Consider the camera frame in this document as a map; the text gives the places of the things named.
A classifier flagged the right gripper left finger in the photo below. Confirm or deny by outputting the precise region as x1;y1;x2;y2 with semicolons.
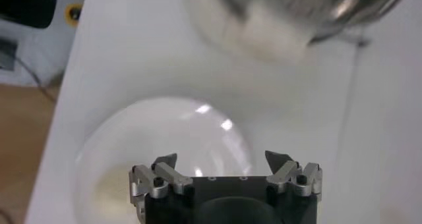
129;152;194;213

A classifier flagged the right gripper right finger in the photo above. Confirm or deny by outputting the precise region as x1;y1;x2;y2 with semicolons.
264;150;324;199

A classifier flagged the white round plate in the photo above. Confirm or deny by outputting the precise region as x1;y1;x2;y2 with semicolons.
74;96;256;224

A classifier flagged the yellow ringed button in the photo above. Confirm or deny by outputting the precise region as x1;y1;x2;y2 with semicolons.
64;3;83;27

